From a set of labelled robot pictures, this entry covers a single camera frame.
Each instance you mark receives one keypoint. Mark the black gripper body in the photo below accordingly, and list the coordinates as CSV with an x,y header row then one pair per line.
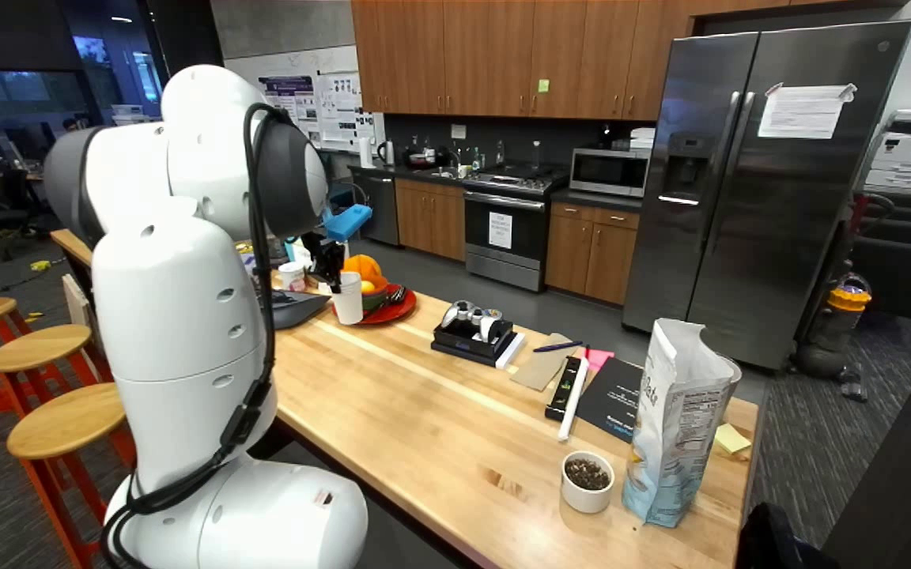
x,y
323,254

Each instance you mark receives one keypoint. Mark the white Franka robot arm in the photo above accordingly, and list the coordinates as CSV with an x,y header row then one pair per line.
x,y
182,316

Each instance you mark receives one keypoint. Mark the orange fruit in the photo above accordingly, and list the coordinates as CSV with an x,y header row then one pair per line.
x,y
364,273

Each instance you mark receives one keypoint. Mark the dark grey flat pad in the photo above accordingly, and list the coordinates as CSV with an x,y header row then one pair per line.
x,y
298,309

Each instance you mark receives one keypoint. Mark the dark dishwasher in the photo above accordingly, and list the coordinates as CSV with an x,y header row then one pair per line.
x,y
378,205

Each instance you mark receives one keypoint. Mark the wooden base cabinet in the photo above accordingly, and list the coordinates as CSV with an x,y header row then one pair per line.
x,y
431,220
588,254

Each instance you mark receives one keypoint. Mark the white game controller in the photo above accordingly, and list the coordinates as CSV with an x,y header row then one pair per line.
x,y
472,319

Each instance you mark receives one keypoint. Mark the black controller stand box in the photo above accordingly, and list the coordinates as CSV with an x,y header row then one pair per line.
x,y
477,348

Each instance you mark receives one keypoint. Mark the white note on oven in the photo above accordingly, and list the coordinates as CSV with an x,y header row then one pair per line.
x,y
500,229

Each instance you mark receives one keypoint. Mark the black stove oven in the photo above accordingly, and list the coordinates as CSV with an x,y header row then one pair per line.
x,y
521,237

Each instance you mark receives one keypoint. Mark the brown paper notebook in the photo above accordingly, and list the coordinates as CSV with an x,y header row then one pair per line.
x,y
538,367

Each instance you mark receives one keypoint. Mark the black pen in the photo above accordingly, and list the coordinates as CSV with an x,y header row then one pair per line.
x,y
555,346

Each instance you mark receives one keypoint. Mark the white marker pen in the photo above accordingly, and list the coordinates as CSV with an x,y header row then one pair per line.
x,y
575,400

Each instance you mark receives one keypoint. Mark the pink sticky notes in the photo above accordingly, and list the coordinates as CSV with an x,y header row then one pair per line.
x,y
597,357

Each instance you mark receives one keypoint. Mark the silver microwave oven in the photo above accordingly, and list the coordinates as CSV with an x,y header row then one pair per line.
x,y
604,172

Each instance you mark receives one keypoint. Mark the white coffee bag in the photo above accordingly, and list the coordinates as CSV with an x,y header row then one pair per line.
x,y
679,421

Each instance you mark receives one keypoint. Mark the yellow sticky notes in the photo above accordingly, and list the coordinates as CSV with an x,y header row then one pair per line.
x,y
733,440

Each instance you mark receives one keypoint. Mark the stainless steel refrigerator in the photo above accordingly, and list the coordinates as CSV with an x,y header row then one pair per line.
x,y
761,200

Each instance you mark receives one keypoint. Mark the white printed paper sheet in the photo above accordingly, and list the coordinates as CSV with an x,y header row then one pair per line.
x,y
805,110

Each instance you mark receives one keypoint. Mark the yellow canister vacuum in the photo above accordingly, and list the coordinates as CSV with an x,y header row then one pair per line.
x,y
837,316

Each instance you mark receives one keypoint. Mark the black sofa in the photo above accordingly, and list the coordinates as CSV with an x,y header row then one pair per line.
x,y
904,262

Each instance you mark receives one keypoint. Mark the wall posters board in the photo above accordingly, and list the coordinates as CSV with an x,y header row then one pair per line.
x,y
313,105

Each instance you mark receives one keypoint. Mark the wooden wall cabinets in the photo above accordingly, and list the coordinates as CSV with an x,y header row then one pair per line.
x,y
497,58

